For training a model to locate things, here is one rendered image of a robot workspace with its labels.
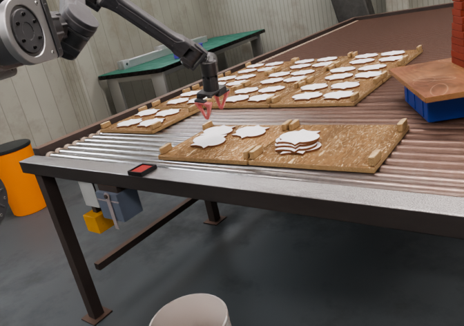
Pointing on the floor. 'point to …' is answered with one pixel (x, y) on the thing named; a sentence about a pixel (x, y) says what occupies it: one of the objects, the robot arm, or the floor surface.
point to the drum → (19, 179)
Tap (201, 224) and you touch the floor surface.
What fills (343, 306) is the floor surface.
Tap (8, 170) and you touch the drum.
